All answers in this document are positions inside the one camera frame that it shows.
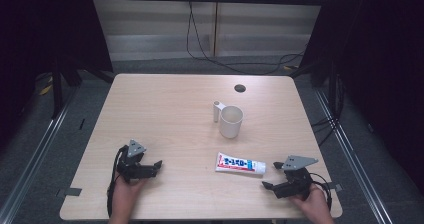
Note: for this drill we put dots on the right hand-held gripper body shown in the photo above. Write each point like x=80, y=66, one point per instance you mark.
x=295, y=185

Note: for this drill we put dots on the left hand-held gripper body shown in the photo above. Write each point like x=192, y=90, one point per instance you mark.
x=131, y=165

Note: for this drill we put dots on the person's right hand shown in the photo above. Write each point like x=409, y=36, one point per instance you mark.
x=313, y=205

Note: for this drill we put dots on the person's left hand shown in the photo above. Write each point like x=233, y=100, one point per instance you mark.
x=124, y=195

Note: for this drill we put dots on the white toothpaste tube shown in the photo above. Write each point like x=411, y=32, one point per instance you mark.
x=238, y=164

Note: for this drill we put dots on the grey tape strip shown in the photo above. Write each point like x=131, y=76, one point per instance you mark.
x=335, y=186
x=69, y=192

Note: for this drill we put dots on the black metal stand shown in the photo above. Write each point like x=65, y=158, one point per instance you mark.
x=56, y=90
x=331, y=90

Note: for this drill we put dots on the yellow floor tape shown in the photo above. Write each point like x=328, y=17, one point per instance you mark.
x=45, y=90

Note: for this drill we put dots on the dark curtain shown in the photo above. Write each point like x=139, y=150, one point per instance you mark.
x=43, y=34
x=376, y=67

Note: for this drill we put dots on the aluminium floor rail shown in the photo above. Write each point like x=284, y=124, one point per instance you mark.
x=36, y=154
x=353, y=157

